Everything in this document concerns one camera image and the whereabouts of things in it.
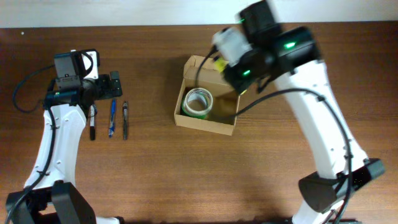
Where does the white masking tape roll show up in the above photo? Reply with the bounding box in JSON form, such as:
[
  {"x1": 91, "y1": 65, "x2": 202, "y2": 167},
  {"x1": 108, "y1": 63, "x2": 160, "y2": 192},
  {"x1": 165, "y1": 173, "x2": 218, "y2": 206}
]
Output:
[{"x1": 182, "y1": 88, "x2": 214, "y2": 119}]

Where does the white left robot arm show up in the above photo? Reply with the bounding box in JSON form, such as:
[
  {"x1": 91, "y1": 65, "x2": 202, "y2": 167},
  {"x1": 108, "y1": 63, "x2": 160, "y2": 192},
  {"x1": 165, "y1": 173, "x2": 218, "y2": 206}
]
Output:
[{"x1": 6, "y1": 71, "x2": 124, "y2": 223}]

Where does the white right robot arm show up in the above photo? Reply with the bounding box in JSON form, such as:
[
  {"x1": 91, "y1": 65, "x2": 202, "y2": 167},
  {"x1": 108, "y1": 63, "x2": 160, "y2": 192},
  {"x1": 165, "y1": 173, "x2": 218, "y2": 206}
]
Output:
[{"x1": 212, "y1": 1, "x2": 385, "y2": 223}]

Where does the brown cardboard box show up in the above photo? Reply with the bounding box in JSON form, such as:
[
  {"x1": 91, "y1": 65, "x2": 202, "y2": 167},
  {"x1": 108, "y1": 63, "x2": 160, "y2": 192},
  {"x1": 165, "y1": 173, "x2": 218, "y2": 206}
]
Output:
[{"x1": 174, "y1": 55, "x2": 240, "y2": 136}]

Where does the green tape roll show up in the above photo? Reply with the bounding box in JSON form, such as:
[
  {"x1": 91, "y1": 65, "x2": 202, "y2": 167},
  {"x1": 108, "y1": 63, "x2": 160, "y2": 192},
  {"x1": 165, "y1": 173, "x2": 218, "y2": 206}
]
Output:
[{"x1": 182, "y1": 96, "x2": 213, "y2": 119}]

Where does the black clear retractable pen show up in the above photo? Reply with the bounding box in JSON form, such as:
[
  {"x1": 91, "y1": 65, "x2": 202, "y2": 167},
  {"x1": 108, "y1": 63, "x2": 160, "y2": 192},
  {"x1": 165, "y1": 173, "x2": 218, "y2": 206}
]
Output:
[{"x1": 123, "y1": 101, "x2": 128, "y2": 140}]

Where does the white Sharpie permanent marker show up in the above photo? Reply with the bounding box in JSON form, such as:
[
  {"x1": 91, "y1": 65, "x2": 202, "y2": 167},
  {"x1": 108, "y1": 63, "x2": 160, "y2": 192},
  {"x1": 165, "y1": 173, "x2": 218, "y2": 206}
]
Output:
[{"x1": 90, "y1": 105, "x2": 97, "y2": 141}]

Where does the blue retractable pen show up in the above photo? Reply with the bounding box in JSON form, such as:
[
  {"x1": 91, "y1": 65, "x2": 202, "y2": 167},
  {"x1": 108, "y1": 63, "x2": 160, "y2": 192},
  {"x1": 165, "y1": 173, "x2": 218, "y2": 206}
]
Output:
[{"x1": 108, "y1": 98, "x2": 116, "y2": 138}]

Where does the yellow highlighter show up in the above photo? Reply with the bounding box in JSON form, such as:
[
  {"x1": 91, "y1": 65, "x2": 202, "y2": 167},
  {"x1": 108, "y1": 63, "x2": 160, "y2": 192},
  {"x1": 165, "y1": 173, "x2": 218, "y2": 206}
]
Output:
[{"x1": 213, "y1": 56, "x2": 228, "y2": 73}]

